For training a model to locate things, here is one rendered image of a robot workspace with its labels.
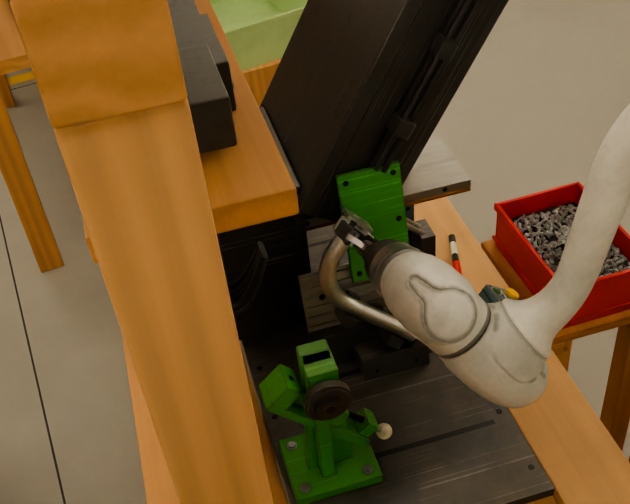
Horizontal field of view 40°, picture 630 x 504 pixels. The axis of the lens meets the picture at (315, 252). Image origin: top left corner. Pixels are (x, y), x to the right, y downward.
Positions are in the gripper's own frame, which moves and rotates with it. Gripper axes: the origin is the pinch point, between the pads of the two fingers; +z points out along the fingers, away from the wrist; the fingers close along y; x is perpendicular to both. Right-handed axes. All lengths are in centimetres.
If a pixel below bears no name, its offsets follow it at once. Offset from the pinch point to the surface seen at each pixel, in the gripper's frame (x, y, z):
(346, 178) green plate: -7.2, 5.2, 3.3
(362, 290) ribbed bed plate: 8.8, -11.4, 7.8
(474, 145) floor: -47, -116, 204
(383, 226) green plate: -3.6, -6.1, 4.2
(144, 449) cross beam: 34, 25, -38
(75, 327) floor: 92, -1, 165
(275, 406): 27.5, 4.1, -20.2
